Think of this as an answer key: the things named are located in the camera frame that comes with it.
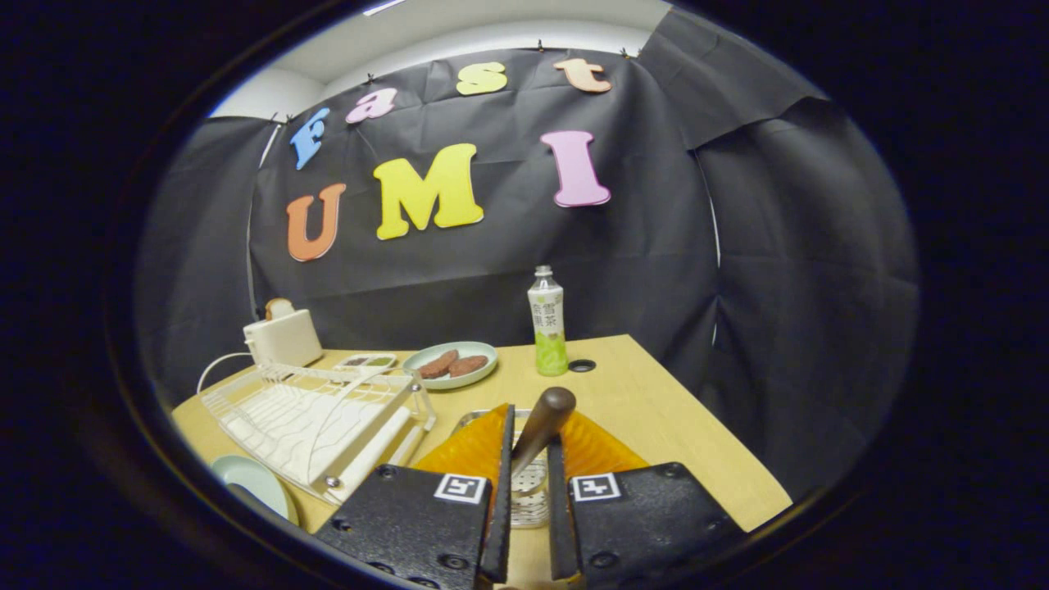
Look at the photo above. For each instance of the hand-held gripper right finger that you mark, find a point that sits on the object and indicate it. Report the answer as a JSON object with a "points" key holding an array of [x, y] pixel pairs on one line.
{"points": [[560, 524]]}

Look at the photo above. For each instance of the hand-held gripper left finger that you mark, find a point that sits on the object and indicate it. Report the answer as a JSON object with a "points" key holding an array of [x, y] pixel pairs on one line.
{"points": [[500, 508]]}

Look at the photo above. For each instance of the pale green plate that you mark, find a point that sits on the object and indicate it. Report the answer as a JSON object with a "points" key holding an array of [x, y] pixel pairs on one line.
{"points": [[254, 479], [414, 360]]}

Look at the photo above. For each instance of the white divided snack dish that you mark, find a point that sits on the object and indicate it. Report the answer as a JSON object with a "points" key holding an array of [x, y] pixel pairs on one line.
{"points": [[385, 365]]}

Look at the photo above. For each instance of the brown meat patty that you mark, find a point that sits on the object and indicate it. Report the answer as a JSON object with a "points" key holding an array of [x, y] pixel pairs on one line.
{"points": [[469, 365], [438, 365]]}

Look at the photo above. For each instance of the green tea bottle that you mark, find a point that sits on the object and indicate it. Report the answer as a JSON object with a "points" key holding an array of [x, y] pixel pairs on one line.
{"points": [[547, 328]]}

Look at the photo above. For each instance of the black backdrop cloth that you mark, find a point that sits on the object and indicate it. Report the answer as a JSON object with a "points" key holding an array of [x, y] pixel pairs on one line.
{"points": [[492, 279]]}

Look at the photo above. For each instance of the white toaster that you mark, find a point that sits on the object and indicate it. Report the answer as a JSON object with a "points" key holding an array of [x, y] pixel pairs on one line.
{"points": [[283, 340]]}

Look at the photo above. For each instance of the toasted bread slice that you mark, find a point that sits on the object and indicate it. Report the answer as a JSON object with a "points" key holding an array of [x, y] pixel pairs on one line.
{"points": [[279, 309]]}

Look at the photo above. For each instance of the ceiling light panel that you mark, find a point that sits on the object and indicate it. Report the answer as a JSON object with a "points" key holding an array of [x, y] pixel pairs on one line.
{"points": [[385, 6]]}

